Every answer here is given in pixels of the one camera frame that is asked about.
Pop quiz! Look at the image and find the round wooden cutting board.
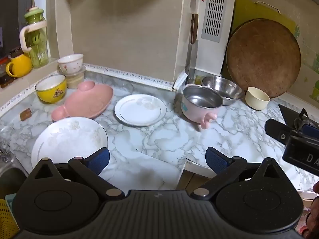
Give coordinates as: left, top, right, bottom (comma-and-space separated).
226, 18, 302, 99

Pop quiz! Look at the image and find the green bottle with cream handle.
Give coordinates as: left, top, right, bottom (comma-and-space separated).
19, 6, 49, 69

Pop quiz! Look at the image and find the small white plate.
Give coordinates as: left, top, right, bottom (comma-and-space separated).
114, 94, 167, 127

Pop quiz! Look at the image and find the yellow-green plastic cutting board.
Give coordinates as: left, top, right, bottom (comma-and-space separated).
232, 0, 297, 38

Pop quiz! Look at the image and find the grey vent grille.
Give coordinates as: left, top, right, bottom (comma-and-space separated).
201, 0, 229, 41

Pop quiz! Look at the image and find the large white plate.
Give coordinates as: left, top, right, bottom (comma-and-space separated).
31, 117, 109, 172

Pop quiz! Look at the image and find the dark window pane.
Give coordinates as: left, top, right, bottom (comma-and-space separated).
0, 0, 34, 58

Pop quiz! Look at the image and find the person's right hand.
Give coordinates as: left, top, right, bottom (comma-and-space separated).
302, 180, 319, 239

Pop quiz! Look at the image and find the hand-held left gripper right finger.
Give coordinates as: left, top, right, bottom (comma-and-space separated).
193, 146, 283, 201

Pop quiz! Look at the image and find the steel sink faucet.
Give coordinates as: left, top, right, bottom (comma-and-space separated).
0, 147, 14, 165

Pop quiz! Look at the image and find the pink steel-lined bowl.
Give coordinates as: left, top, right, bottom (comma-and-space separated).
181, 85, 224, 129

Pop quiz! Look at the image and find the white floral bowl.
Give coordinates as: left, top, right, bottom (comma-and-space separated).
57, 54, 84, 74

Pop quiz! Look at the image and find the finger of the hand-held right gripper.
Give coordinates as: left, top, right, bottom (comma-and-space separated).
265, 119, 297, 145
300, 124, 319, 137

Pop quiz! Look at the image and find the yellow mug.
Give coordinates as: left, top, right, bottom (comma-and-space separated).
5, 54, 33, 78

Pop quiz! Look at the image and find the yellow plastic colander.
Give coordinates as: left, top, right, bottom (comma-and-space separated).
0, 199, 20, 239

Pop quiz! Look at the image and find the black gas stove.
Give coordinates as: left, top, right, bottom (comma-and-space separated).
278, 104, 319, 135

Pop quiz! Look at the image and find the clear plastic container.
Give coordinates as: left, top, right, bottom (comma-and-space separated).
60, 66, 86, 89

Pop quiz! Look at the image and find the cleaver with wooden handle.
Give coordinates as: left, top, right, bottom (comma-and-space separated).
186, 14, 199, 80

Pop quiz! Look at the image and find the pink pig-shaped plate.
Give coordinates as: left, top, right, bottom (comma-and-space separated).
51, 81, 114, 121

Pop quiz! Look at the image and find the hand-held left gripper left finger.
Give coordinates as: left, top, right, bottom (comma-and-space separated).
33, 147, 125, 200

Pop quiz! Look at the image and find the dark-lidded jar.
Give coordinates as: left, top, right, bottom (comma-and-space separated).
9, 47, 25, 59

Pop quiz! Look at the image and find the yellow bowl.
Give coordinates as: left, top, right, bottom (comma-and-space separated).
35, 75, 68, 104

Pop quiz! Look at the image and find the small brown square block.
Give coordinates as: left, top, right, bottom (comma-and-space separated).
20, 108, 33, 121

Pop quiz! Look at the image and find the steel sink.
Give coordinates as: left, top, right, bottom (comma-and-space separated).
0, 167, 28, 200

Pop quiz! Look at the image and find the stainless steel bowl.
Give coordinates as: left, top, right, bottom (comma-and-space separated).
201, 75, 246, 106

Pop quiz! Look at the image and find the cream bowl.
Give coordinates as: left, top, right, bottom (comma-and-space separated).
245, 87, 271, 111

